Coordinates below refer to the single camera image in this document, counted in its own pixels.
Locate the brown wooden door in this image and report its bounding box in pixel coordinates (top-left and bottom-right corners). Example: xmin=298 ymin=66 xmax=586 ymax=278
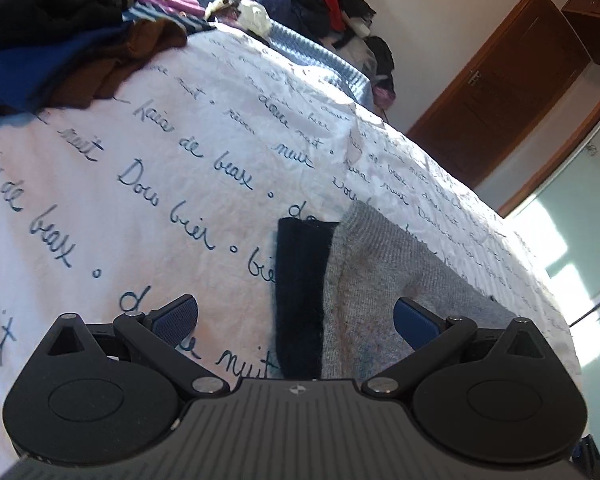
xmin=405 ymin=0 xmax=593 ymax=188

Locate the blue white striped cloth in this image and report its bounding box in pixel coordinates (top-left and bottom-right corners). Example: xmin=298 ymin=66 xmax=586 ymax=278
xmin=122 ymin=2 xmax=216 ymax=34

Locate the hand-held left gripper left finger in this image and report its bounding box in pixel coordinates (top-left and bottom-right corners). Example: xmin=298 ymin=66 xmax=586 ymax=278
xmin=45 ymin=294 xmax=231 ymax=402

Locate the grey navy sequin sweater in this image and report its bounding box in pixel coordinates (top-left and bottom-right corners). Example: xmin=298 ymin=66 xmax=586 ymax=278
xmin=267 ymin=201 xmax=523 ymax=382

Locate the black folded garment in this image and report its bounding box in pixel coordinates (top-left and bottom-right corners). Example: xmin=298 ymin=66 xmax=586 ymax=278
xmin=0 ymin=0 xmax=131 ymax=56

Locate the navy puffer jacket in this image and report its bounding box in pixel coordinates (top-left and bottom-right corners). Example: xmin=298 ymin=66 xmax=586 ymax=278
xmin=250 ymin=0 xmax=331 ymax=41

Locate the light blue knitted blanket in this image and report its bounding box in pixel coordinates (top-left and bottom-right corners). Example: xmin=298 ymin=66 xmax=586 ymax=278
xmin=145 ymin=0 xmax=373 ymax=106

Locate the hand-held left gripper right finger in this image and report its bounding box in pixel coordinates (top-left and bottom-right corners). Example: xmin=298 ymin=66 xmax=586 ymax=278
xmin=361 ymin=297 xmax=547 ymax=402

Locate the black jacket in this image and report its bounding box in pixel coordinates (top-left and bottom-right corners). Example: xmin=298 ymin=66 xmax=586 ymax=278
xmin=365 ymin=35 xmax=397 ymax=91

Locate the cream crumpled cloth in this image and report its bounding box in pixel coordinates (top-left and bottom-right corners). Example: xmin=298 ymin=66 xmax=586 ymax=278
xmin=205 ymin=0 xmax=273 ymax=36

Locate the brown garment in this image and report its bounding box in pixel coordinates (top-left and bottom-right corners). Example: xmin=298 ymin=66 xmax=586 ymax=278
xmin=0 ymin=20 xmax=188 ymax=118

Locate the heap of assorted clothes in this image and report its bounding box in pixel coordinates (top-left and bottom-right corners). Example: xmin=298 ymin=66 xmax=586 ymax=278
xmin=227 ymin=0 xmax=398 ymax=107

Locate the royal blue garment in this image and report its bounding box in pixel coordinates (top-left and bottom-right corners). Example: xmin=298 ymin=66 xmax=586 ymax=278
xmin=0 ymin=25 xmax=131 ymax=111

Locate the white script-print bed cover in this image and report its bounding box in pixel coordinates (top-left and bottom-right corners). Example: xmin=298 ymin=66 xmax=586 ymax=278
xmin=0 ymin=22 xmax=581 ymax=480

